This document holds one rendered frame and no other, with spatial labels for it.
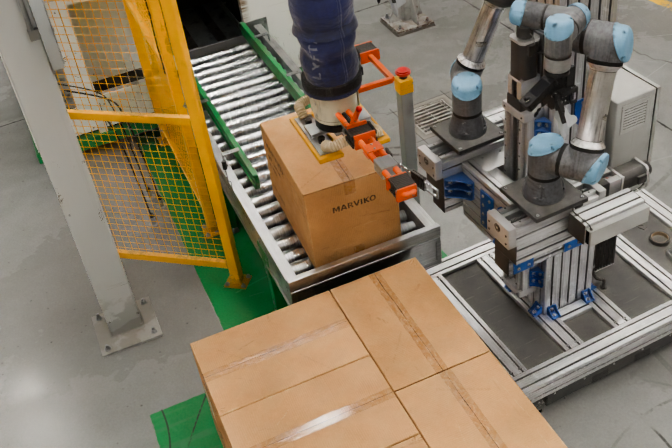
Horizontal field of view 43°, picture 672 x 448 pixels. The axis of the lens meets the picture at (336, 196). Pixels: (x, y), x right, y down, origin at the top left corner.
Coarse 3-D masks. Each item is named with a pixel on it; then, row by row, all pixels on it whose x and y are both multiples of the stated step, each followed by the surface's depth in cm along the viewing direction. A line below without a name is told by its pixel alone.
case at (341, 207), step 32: (288, 128) 376; (288, 160) 356; (352, 160) 351; (288, 192) 366; (320, 192) 339; (352, 192) 345; (384, 192) 351; (320, 224) 348; (352, 224) 354; (384, 224) 361; (320, 256) 358
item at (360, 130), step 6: (366, 120) 308; (348, 126) 306; (354, 126) 307; (360, 126) 307; (366, 126) 307; (372, 126) 305; (348, 132) 304; (354, 132) 305; (360, 132) 304; (366, 132) 302; (372, 132) 302; (348, 138) 307; (354, 138) 301; (360, 138) 302; (366, 138) 303; (354, 144) 303
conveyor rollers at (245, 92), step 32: (192, 64) 522; (224, 64) 514; (256, 64) 510; (224, 96) 484; (256, 96) 480; (288, 96) 477; (256, 128) 457; (256, 160) 435; (256, 192) 412; (288, 224) 387; (288, 256) 370
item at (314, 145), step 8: (312, 112) 343; (296, 120) 338; (304, 120) 338; (312, 120) 337; (296, 128) 335; (304, 136) 330; (320, 136) 323; (328, 136) 328; (312, 144) 324; (320, 144) 323; (312, 152) 322; (320, 152) 319; (328, 152) 318; (336, 152) 319; (320, 160) 316; (328, 160) 317
